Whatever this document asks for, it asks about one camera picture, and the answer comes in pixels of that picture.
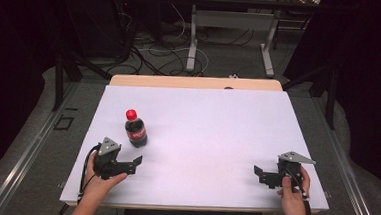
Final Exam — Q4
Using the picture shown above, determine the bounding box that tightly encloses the black metal stand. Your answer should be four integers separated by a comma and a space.
278, 61, 339, 131
51, 43, 115, 116

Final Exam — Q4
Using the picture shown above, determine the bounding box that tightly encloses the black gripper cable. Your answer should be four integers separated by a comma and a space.
56, 141, 102, 215
271, 172, 316, 215

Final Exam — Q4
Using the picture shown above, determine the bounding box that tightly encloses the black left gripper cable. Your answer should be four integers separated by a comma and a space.
56, 141, 102, 215

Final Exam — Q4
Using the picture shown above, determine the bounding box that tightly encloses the person's right hand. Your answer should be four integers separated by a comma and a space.
276, 164, 312, 211

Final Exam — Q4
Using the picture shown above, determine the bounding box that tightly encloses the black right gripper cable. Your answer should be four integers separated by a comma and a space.
271, 172, 316, 215

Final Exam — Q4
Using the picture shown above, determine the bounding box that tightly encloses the metal floor rail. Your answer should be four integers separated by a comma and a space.
0, 77, 80, 215
303, 97, 381, 215

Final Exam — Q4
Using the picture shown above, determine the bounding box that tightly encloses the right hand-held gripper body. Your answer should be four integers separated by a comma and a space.
274, 150, 317, 193

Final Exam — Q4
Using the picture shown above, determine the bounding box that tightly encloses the person's left hand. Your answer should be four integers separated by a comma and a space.
83, 150, 131, 202

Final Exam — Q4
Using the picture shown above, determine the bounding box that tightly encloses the white desk with metal legs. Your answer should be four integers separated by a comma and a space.
166, 0, 323, 81

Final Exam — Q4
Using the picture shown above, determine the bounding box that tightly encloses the dark equipment cabinet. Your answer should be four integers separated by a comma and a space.
62, 0, 136, 62

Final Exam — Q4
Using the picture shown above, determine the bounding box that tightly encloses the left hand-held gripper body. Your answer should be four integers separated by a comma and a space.
92, 136, 122, 181

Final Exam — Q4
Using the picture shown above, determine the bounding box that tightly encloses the black floor hatch frame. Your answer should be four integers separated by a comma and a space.
53, 114, 76, 132

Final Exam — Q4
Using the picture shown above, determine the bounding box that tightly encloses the cola bottle with red cap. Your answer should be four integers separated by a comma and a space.
123, 108, 150, 150

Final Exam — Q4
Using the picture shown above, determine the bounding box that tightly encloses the bundle of floor cables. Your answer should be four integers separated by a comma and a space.
108, 0, 258, 83

